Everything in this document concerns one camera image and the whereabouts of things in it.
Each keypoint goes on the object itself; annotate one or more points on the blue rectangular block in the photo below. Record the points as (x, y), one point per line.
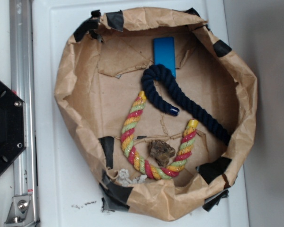
(164, 53)

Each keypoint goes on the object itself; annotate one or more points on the brown paper bag bin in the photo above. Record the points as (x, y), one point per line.
(98, 80)

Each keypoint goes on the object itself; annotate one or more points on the brown rock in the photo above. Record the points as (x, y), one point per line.
(161, 152)

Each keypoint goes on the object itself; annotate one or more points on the white tray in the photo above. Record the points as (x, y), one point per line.
(69, 195)

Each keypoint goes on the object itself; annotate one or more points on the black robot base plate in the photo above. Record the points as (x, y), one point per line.
(12, 129)

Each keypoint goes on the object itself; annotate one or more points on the aluminium extrusion rail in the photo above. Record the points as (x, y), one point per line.
(22, 82)

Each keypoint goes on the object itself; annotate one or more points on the metal corner bracket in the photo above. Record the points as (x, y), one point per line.
(21, 212)

